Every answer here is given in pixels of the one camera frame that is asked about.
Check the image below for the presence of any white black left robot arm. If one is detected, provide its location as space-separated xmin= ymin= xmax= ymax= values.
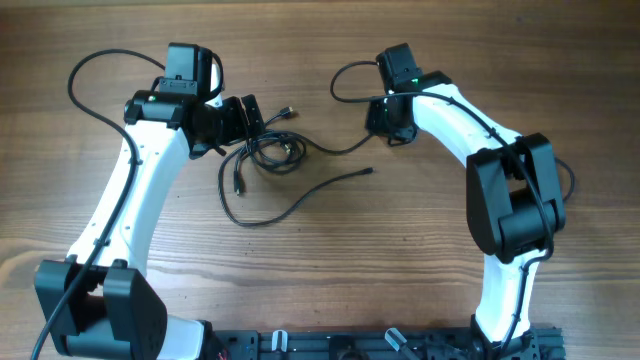
xmin=34 ymin=43 xmax=262 ymax=359

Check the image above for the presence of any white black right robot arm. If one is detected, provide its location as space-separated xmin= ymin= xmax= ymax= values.
xmin=366 ymin=43 xmax=566 ymax=349

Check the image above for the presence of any thin black USB cable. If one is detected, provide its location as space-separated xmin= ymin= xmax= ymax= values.
xmin=232 ymin=105 xmax=376 ymax=197

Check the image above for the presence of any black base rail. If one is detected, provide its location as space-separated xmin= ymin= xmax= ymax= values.
xmin=216 ymin=328 xmax=567 ymax=360

